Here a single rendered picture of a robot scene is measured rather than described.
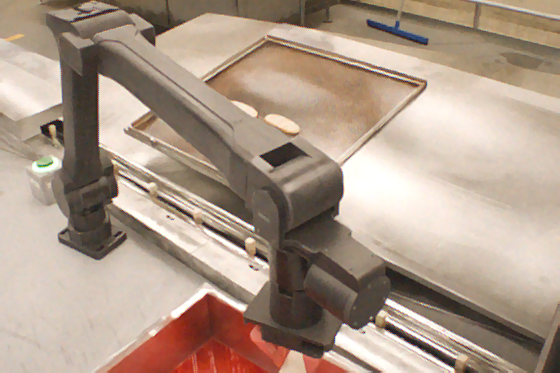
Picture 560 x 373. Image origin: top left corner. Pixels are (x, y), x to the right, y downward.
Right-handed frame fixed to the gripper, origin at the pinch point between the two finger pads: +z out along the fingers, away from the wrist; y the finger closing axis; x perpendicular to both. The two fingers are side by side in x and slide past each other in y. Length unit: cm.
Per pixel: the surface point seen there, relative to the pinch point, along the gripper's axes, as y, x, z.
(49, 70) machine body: -130, 89, 16
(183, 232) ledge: -35.5, 28.5, 11.8
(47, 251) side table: -60, 16, 16
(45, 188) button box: -71, 28, 12
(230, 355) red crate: -15.1, 9.2, 15.5
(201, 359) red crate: -18.7, 6.6, 15.5
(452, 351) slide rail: 15.8, 21.5, 13.0
